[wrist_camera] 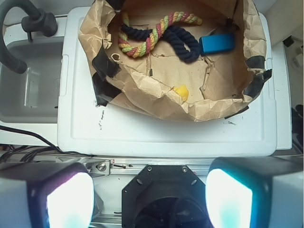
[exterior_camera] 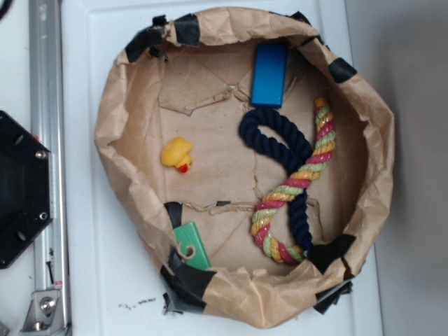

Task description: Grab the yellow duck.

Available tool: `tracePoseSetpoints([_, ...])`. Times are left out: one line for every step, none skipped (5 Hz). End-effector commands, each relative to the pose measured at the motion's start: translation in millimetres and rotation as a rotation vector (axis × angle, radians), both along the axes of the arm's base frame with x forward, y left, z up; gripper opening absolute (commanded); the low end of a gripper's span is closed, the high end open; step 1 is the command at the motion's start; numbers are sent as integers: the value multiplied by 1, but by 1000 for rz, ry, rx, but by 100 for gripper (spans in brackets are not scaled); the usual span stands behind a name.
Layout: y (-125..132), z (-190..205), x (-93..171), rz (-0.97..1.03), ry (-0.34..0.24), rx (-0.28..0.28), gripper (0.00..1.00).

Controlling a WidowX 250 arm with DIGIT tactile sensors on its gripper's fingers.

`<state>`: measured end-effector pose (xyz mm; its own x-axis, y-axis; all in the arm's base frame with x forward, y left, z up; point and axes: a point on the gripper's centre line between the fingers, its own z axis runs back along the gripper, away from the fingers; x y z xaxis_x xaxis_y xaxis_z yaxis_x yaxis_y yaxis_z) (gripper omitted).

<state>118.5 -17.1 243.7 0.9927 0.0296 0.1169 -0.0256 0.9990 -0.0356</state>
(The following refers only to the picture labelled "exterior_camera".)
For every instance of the blue rectangular block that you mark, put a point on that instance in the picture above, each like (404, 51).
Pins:
(269, 75)

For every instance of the aluminium extrusion rail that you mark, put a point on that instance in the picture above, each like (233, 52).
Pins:
(51, 258)

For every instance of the green flat block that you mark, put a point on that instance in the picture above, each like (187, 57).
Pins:
(191, 246)

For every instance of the yellow rubber duck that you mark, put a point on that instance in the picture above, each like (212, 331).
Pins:
(176, 153)

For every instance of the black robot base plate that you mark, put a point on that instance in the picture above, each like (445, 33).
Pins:
(25, 189)

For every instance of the brown paper bag bin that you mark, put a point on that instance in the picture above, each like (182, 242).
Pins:
(288, 201)

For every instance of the metal corner bracket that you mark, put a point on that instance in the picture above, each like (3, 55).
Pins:
(44, 316)

